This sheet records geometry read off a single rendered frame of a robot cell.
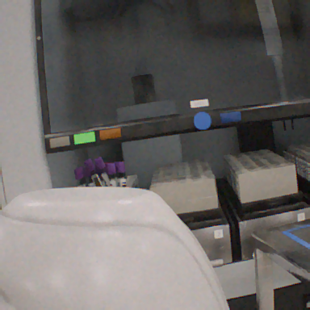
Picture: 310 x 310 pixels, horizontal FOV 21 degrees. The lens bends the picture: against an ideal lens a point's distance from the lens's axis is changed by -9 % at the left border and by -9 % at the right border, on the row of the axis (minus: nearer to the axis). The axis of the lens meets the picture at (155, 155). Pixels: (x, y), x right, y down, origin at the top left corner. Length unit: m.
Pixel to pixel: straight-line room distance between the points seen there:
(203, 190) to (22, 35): 0.44
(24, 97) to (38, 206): 1.12
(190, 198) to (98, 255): 1.11
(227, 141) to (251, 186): 0.77
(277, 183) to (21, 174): 0.46
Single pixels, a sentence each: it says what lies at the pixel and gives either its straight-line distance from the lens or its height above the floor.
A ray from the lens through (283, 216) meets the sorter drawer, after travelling 1.51.
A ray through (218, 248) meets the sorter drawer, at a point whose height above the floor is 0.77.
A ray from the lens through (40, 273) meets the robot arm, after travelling 0.47.
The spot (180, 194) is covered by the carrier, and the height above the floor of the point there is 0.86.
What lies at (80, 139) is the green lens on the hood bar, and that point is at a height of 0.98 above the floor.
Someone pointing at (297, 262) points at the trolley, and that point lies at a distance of 0.97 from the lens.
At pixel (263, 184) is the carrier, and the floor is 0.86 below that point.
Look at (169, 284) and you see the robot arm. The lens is 0.48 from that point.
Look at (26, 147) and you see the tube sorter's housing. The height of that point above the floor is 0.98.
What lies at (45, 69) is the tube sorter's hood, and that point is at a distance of 1.58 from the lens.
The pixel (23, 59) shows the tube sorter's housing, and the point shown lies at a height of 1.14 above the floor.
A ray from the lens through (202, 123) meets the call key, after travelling 1.54.
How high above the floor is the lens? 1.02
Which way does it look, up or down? 3 degrees down
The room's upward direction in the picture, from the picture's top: 8 degrees counter-clockwise
